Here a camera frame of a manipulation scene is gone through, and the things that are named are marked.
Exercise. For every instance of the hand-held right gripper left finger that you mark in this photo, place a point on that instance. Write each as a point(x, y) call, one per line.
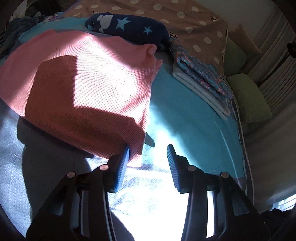
point(122, 166)

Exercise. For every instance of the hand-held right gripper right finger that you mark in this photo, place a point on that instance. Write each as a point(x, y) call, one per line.
point(174, 169)

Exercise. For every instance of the pink knit sweater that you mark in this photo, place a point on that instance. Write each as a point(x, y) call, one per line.
point(81, 92)

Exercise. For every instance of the dark clothes pile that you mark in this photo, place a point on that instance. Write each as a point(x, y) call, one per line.
point(39, 11)

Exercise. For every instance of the turquoise and grey bedspread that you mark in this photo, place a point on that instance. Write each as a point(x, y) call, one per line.
point(185, 120)

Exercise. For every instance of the white folded garment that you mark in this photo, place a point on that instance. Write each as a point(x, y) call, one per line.
point(208, 97)

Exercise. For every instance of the blue floral folded garment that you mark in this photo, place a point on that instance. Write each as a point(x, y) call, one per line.
point(198, 71)

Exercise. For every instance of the green long pillow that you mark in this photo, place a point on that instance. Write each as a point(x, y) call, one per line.
point(251, 97)

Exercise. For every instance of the green square pillow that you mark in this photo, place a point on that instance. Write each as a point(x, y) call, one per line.
point(234, 58)

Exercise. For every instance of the navy star print blanket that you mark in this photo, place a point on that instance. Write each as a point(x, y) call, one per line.
point(138, 29)

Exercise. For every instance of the beige curtain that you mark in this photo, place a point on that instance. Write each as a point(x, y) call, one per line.
point(275, 69)

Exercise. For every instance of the tan pillow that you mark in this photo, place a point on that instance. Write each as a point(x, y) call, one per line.
point(245, 39)

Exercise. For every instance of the black floor lamp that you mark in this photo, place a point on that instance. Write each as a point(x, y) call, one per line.
point(291, 49)

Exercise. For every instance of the crumpled blue blanket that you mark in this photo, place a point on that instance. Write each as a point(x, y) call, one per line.
point(16, 30)

